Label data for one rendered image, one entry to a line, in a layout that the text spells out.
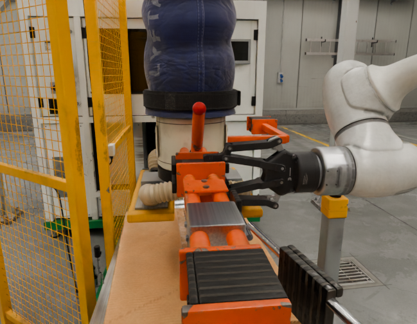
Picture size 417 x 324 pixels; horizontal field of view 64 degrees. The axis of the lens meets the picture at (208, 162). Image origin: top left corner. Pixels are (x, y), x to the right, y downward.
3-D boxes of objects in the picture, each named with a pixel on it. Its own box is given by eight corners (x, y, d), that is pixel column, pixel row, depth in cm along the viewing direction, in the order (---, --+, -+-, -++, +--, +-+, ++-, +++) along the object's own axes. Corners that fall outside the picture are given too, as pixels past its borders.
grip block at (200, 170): (171, 182, 65) (171, 152, 63) (222, 180, 66) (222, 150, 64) (172, 197, 57) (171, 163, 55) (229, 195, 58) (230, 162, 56)
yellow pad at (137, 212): (141, 175, 103) (139, 159, 101) (173, 174, 104) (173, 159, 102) (126, 224, 70) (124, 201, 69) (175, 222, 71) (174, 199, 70)
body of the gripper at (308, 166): (323, 153, 57) (270, 154, 56) (319, 200, 59) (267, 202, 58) (306, 144, 64) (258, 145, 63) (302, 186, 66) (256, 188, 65)
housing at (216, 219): (184, 234, 43) (183, 202, 42) (236, 232, 44) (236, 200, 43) (186, 264, 37) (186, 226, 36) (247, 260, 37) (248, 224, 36)
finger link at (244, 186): (277, 171, 63) (278, 178, 63) (218, 185, 62) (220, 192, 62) (284, 177, 59) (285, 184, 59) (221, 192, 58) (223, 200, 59)
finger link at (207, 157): (232, 161, 58) (232, 144, 58) (203, 162, 58) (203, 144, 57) (230, 159, 60) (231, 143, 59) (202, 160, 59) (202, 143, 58)
